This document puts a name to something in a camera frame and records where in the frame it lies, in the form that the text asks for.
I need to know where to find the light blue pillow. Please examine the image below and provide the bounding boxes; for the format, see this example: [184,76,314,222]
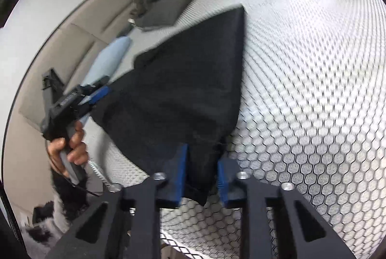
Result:
[79,36,132,127]

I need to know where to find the person's left forearm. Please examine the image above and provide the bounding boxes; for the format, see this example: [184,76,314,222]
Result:
[22,164,103,250]

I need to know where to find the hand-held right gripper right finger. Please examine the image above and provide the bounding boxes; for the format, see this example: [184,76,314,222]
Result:
[217,156,358,259]

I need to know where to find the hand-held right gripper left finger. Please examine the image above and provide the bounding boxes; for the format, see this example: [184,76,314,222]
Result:
[45,144,189,259]

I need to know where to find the white mesh bed mattress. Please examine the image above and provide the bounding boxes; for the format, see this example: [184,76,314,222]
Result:
[87,0,386,259]

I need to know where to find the black pants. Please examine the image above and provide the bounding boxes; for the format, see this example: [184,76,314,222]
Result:
[90,6,246,207]

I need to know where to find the black cable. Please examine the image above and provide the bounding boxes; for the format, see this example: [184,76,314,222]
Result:
[59,170,104,196]

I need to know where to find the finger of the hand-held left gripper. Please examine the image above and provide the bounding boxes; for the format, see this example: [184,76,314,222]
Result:
[83,86,111,105]
[80,76,110,91]

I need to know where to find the beige padded headboard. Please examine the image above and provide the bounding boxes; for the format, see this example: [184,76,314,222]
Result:
[4,0,145,217]

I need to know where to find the person's left hand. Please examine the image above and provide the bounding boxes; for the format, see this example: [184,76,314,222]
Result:
[47,120,89,178]

